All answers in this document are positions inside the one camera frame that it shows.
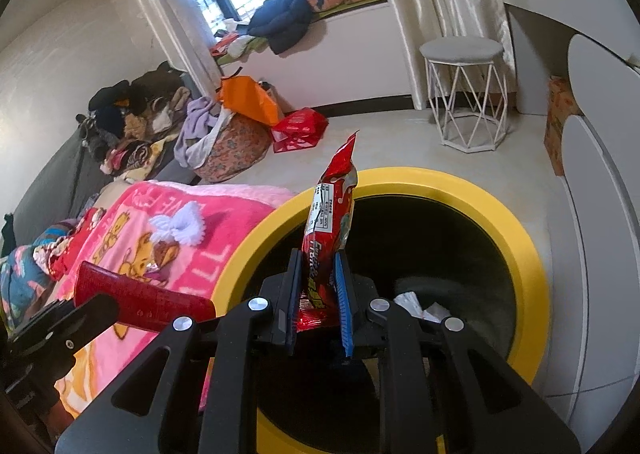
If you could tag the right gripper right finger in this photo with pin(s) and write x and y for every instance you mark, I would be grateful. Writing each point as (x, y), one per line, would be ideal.
(442, 387)

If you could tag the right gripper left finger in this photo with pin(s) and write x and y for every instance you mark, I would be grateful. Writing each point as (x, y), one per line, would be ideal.
(192, 389)

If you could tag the white plastic bag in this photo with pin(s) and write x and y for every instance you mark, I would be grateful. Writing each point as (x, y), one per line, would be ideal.
(434, 313)

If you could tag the red package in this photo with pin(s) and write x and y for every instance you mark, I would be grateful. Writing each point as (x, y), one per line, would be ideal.
(140, 305)

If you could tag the white yarn bundle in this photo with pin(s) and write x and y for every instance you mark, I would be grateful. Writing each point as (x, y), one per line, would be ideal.
(185, 227)

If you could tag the red snack wrapper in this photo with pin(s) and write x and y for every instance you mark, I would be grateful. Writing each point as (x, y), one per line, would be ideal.
(326, 231)

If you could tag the purple orange snack bag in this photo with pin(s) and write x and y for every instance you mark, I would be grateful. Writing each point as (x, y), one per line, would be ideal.
(164, 253)

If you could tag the yellow rimmed black trash bin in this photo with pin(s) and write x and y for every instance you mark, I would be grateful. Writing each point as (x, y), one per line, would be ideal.
(409, 223)

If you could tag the blue patterned pillow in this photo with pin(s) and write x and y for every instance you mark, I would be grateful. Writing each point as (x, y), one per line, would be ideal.
(24, 285)

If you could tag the red garment on bed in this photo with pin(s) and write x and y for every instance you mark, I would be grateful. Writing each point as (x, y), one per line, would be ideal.
(66, 250)

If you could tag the grey headboard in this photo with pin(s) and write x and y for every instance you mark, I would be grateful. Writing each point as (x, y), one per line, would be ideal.
(59, 191)

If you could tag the pink teddy bear blanket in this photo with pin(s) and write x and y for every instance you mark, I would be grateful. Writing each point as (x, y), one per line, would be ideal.
(121, 242)

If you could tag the pile of clothes on bed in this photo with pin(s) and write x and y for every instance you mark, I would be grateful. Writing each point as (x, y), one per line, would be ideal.
(130, 129)

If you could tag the floral laundry basket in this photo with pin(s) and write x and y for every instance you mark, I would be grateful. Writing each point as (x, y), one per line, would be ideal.
(238, 147)

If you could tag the white round chair back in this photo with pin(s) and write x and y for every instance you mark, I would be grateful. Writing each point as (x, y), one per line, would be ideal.
(600, 152)

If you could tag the lavender garment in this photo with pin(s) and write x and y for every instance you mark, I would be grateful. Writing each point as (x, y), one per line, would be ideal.
(195, 139)

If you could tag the red shopping bag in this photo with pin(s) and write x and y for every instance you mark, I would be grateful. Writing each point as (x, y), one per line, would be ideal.
(299, 130)

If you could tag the orange cardboard box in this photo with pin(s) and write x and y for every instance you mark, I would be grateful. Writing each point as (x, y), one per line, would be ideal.
(561, 105)

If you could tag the orange cloth bag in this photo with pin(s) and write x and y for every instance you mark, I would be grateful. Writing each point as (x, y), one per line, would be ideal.
(242, 95)

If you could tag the left cream curtain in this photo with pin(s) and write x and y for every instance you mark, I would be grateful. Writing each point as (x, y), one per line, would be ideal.
(186, 39)

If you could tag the black jacket on sill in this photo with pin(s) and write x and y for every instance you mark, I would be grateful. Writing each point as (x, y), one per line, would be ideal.
(283, 23)

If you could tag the white desk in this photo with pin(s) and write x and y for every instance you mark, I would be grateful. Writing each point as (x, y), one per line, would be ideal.
(541, 31)

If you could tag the white wire frame stool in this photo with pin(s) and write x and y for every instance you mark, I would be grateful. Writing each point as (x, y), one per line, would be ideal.
(466, 91)

